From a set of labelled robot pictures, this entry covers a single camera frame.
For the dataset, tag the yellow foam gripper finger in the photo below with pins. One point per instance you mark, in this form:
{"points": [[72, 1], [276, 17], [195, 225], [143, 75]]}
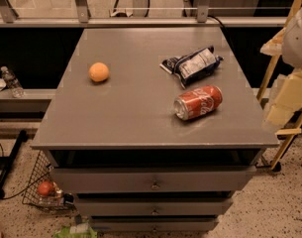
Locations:
{"points": [[285, 98]]}

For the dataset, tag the orange fruit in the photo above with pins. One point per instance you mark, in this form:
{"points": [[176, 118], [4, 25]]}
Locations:
{"points": [[98, 72]]}

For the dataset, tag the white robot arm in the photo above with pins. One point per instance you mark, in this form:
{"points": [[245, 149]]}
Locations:
{"points": [[287, 43]]}

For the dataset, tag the red soda can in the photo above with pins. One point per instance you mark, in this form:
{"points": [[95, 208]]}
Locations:
{"points": [[197, 102]]}

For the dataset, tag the blue white chip bag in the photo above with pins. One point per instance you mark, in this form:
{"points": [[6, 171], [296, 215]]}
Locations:
{"points": [[194, 66]]}

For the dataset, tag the top grey drawer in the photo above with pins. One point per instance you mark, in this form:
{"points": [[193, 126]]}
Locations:
{"points": [[145, 180]]}

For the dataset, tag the grey drawer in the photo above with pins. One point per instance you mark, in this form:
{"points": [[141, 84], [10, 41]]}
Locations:
{"points": [[145, 180], [166, 224], [152, 206]]}

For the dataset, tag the grey drawer cabinet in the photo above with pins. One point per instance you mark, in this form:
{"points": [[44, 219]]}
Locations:
{"points": [[127, 121]]}

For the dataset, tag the bottom grey drawer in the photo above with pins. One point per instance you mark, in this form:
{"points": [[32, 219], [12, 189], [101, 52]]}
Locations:
{"points": [[166, 224]]}

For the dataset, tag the middle grey drawer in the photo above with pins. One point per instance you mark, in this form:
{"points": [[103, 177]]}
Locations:
{"points": [[152, 206]]}

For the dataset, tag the green white packet on floor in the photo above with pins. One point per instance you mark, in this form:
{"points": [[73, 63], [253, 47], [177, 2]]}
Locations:
{"points": [[82, 230]]}

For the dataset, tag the red apple in basket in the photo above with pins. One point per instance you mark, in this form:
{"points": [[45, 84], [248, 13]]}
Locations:
{"points": [[45, 188]]}

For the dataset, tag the clear plastic water bottle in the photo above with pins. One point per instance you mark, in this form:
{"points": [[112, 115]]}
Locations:
{"points": [[12, 82]]}

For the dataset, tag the black metal stand leg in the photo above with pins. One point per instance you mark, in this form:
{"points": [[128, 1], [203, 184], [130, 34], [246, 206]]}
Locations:
{"points": [[7, 162]]}

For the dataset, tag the black wire basket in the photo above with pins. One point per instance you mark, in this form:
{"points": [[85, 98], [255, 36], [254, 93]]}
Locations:
{"points": [[57, 201]]}

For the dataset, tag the grey metal rail frame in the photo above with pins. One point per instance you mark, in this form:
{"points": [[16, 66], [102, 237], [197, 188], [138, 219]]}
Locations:
{"points": [[91, 13]]}

